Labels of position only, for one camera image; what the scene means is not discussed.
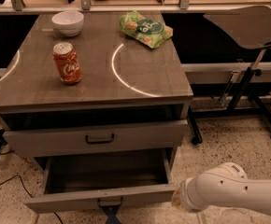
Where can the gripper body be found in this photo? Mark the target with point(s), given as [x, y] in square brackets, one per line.
[184, 192]

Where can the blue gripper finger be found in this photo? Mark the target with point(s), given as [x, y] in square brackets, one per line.
[111, 213]

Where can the grey drawer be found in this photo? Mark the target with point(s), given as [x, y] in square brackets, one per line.
[92, 181]
[71, 141]

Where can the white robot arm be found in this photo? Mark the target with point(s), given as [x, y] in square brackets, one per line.
[226, 185]

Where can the grey top drawer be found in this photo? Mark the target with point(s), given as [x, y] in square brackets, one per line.
[71, 141]

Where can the grey wooden drawer cabinet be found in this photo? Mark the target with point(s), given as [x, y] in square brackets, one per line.
[123, 81]

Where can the orange soda can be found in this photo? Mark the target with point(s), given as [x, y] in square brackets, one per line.
[66, 61]

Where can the green snack chip bag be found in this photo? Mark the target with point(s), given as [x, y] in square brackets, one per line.
[147, 31]

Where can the white ceramic bowl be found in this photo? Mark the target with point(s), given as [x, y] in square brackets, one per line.
[68, 23]

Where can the black side stand table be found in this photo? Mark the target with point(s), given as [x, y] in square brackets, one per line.
[250, 28]

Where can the black top drawer handle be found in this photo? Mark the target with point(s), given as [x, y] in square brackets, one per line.
[91, 140]

